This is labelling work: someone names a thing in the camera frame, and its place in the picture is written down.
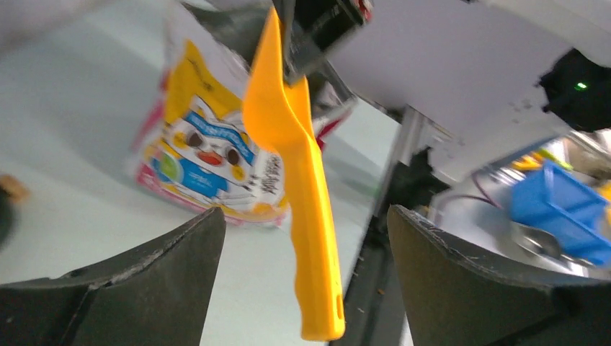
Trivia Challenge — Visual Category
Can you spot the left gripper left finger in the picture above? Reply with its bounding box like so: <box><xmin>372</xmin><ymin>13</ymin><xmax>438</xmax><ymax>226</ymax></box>
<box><xmin>1</xmin><ymin>208</ymin><xmax>226</xmax><ymax>345</ymax></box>

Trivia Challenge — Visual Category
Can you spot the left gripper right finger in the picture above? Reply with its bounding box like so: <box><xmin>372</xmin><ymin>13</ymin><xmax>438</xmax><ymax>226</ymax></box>
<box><xmin>387</xmin><ymin>205</ymin><xmax>610</xmax><ymax>345</ymax></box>

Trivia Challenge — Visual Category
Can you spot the pet food bag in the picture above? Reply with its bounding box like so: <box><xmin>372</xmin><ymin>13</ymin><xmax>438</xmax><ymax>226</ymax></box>
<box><xmin>126</xmin><ymin>0</ymin><xmax>359</xmax><ymax>228</ymax></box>

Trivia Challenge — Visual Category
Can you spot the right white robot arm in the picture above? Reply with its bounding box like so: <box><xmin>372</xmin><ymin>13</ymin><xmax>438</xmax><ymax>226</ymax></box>
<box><xmin>275</xmin><ymin>1</ymin><xmax>610</xmax><ymax>184</ymax></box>

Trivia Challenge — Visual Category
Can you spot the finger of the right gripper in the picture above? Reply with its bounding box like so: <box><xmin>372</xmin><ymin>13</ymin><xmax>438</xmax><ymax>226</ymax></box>
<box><xmin>272</xmin><ymin>0</ymin><xmax>373</xmax><ymax>84</ymax></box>

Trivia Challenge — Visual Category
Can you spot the blue plastic bin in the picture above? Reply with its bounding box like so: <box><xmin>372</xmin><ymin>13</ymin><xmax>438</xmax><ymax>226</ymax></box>
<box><xmin>509</xmin><ymin>161</ymin><xmax>610</xmax><ymax>266</ymax></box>

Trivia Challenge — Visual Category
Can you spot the black cat bowl fish print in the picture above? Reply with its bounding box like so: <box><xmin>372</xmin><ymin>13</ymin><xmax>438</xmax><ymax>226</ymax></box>
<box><xmin>1</xmin><ymin>174</ymin><xmax>30</xmax><ymax>248</ymax></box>

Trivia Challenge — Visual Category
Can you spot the orange plastic scoop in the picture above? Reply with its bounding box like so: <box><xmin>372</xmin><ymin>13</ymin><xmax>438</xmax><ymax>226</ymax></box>
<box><xmin>243</xmin><ymin>7</ymin><xmax>346</xmax><ymax>342</ymax></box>

